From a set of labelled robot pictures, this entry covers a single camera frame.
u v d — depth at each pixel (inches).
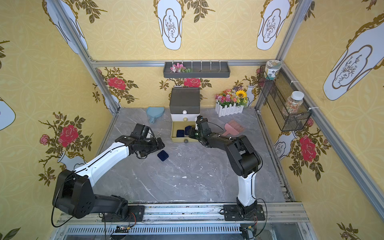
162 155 37.4
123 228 28.8
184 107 38.4
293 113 27.1
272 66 33.1
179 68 34.6
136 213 29.0
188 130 38.6
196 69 36.3
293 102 25.7
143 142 28.3
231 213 28.6
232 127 42.9
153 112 47.1
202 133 30.6
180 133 40.4
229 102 42.1
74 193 16.4
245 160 20.8
